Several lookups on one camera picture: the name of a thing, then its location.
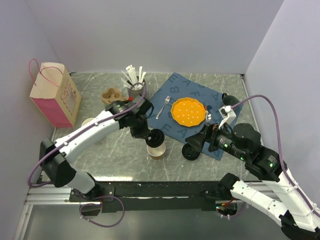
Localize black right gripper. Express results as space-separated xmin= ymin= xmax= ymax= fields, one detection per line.
xmin=183 ymin=120 xmax=247 ymax=160

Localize black lid stack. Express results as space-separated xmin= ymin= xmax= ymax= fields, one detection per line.
xmin=181 ymin=143 xmax=200 ymax=161

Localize brown paper coffee cup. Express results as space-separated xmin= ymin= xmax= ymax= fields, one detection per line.
xmin=146 ymin=142 xmax=166 ymax=160

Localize brown paper cups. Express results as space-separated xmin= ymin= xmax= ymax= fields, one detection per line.
xmin=81 ymin=118 xmax=95 ymax=127

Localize black coffee cup lid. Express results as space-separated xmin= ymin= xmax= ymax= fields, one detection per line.
xmin=145 ymin=129 xmax=165 ymax=148

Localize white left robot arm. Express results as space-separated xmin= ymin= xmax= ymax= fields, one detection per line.
xmin=41 ymin=96 xmax=153 ymax=201

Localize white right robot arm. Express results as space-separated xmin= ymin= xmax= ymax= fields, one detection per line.
xmin=182 ymin=123 xmax=320 ymax=240

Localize silver spoon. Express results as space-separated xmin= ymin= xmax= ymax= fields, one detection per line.
xmin=205 ymin=110 xmax=212 ymax=123

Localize orange dotted plate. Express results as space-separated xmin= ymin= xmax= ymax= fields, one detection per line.
xmin=170 ymin=97 xmax=206 ymax=128

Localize grey utensil holder cup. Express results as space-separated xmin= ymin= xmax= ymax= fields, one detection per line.
xmin=127 ymin=80 xmax=148 ymax=99

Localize silver fork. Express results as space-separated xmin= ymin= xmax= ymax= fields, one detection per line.
xmin=155 ymin=96 xmax=171 ymax=120

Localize brown pulp cup carrier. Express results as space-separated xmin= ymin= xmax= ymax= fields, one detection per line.
xmin=101 ymin=87 xmax=128 ymax=105

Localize dark green mug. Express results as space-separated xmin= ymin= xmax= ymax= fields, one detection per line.
xmin=220 ymin=93 xmax=240 ymax=107

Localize blue letter-print cloth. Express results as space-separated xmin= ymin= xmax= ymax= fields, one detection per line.
xmin=147 ymin=72 xmax=244 ymax=161

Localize pink kraft paper bag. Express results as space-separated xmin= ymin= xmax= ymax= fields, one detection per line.
xmin=29 ymin=62 xmax=82 ymax=128

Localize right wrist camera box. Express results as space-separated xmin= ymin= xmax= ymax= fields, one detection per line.
xmin=218 ymin=105 xmax=237 ymax=129

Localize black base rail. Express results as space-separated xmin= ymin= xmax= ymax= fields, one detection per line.
xmin=24 ymin=179 xmax=281 ymax=213

